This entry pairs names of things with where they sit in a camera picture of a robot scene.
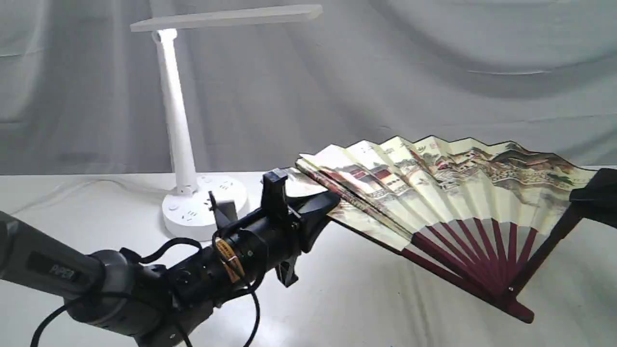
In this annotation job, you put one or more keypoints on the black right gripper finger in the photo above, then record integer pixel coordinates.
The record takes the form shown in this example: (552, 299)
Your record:
(598, 199)

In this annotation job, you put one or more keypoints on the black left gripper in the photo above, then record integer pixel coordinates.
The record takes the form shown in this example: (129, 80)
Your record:
(271, 237)

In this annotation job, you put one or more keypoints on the painted paper folding fan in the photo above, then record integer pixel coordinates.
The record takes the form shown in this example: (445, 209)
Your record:
(480, 216)

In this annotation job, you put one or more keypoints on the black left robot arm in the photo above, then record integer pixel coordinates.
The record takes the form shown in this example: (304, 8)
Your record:
(159, 299)

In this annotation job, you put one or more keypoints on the white desk lamp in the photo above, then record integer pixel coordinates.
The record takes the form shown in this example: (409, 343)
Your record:
(186, 210)

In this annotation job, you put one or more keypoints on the grey backdrop cloth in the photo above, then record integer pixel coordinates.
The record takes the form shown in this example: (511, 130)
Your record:
(81, 94)

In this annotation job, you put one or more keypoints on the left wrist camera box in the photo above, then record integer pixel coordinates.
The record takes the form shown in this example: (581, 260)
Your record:
(224, 211)

